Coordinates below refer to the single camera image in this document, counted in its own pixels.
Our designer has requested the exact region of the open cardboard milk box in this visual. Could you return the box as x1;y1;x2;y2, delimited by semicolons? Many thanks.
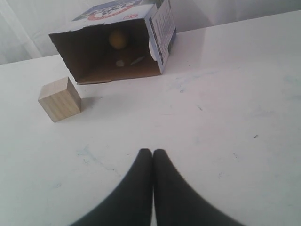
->
49;0;177;85

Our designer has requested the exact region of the yellow round object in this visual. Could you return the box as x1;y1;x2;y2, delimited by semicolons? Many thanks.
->
109;30;128;50

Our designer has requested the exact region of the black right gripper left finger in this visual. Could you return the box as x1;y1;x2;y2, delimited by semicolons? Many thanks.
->
72;149;152;226

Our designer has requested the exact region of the wooden cube block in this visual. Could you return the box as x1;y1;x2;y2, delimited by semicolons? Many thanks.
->
38;77;82;122

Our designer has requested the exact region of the white curtain backdrop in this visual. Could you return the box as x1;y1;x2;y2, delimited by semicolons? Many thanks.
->
0;0;301;64

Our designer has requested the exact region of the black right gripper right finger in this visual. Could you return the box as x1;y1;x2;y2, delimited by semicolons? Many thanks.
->
153;149;242;226

